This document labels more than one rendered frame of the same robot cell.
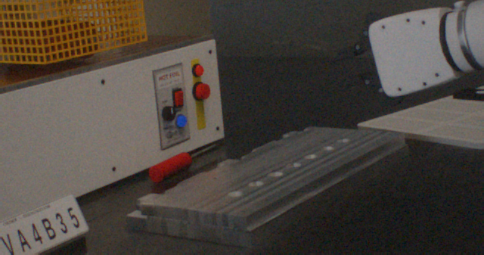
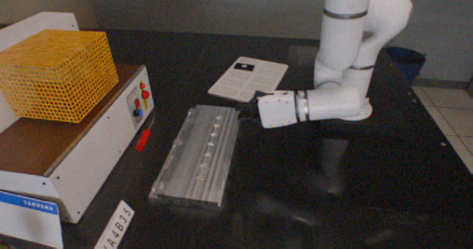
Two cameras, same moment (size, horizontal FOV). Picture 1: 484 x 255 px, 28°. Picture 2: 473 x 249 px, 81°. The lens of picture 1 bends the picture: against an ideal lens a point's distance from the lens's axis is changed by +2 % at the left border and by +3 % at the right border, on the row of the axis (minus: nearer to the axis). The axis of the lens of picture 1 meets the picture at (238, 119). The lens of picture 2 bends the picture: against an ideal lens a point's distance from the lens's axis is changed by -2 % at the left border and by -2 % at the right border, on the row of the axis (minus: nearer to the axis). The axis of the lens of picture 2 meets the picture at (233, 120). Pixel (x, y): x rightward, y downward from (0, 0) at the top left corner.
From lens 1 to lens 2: 0.78 m
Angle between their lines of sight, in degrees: 35
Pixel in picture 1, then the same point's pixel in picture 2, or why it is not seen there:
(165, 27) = not seen: outside the picture
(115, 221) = (139, 193)
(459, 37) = (305, 112)
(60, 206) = (120, 210)
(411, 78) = (277, 123)
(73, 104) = (98, 137)
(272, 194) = (218, 176)
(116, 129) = (117, 134)
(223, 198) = (196, 184)
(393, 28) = (271, 103)
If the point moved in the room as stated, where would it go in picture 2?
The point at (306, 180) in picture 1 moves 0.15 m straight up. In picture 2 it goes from (225, 159) to (224, 122)
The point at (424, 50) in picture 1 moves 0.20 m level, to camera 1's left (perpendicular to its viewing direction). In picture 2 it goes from (285, 113) to (219, 135)
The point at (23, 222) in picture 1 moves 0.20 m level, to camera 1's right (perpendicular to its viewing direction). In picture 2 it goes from (108, 233) to (186, 202)
